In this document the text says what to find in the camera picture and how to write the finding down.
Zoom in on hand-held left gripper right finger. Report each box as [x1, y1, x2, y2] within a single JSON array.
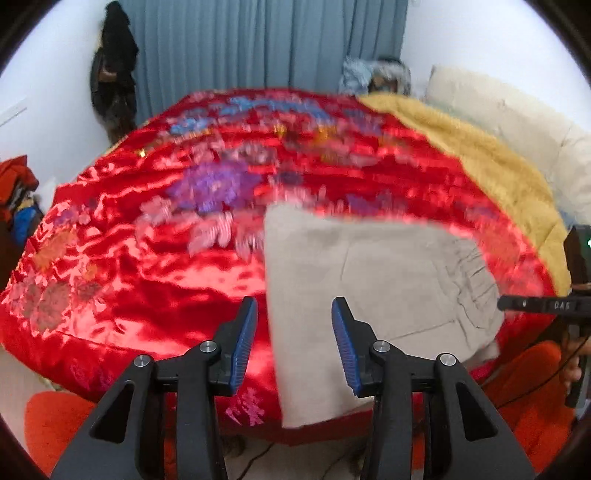
[[331, 296, 534, 480]]

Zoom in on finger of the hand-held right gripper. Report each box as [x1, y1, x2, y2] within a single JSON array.
[[498, 294, 591, 318]]

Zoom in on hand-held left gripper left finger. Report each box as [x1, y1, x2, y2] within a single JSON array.
[[51, 296, 259, 480]]

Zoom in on grey pants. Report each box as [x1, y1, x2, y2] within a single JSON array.
[[263, 203, 505, 429]]

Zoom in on person's right hand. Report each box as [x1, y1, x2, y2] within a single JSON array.
[[567, 336, 591, 385]]

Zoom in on person's orange trousers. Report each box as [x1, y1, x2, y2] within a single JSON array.
[[24, 340, 580, 476]]

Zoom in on red floral satin blanket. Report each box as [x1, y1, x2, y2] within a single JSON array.
[[0, 88, 559, 446]]

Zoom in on yellow fleece blanket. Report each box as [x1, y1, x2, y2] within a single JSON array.
[[359, 92, 572, 297]]

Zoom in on cream pillow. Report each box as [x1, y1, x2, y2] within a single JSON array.
[[424, 65, 591, 222]]

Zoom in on pile of orange and blue clothes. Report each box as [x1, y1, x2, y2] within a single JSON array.
[[0, 155, 44, 247]]

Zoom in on blue grey printed cloth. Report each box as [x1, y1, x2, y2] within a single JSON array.
[[339, 55, 413, 97]]

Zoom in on black hanging clothes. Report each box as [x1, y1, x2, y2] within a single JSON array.
[[90, 1, 140, 145]]

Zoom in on blue curtain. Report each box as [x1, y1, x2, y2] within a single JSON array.
[[117, 0, 409, 126]]

